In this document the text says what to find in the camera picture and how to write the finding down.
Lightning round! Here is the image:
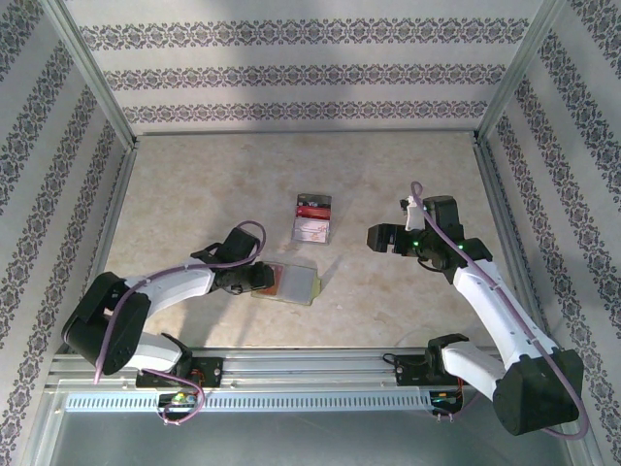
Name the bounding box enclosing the aluminium frame rail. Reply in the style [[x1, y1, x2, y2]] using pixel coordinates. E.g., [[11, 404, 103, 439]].
[[135, 128, 476, 140], [52, 140, 142, 355], [473, 138, 567, 350]]

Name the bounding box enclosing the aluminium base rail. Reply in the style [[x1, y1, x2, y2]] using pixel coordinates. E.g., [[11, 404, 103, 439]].
[[46, 347, 572, 392]]

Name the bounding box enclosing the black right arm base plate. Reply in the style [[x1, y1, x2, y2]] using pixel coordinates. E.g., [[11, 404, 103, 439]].
[[395, 353, 438, 388]]

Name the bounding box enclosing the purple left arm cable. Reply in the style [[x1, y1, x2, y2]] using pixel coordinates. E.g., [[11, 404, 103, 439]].
[[92, 220, 268, 427]]

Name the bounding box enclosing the grey metal sheet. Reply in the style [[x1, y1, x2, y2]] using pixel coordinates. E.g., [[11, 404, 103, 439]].
[[48, 412, 578, 466]]

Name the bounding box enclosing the clear acrylic card stand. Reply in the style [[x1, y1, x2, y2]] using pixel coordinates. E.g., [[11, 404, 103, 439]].
[[289, 192, 335, 250]]

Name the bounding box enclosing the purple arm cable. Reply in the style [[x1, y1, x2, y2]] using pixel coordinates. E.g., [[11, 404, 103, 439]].
[[92, 220, 268, 427], [409, 181, 591, 442]]

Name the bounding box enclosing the slotted grey cable duct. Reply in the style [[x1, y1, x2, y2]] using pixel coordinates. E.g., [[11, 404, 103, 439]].
[[64, 391, 434, 414]]

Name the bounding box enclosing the clear box lid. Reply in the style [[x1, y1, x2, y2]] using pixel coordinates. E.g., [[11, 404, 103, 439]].
[[250, 261, 322, 307]]

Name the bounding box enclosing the aluminium frame post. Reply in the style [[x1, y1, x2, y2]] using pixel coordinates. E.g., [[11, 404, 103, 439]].
[[46, 0, 142, 151], [473, 0, 570, 147]]

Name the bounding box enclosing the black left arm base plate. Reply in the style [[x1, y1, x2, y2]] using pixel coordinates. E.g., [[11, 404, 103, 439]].
[[135, 356, 225, 389]]

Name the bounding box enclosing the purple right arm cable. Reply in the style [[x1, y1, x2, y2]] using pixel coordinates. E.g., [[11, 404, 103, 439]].
[[409, 181, 591, 442]]

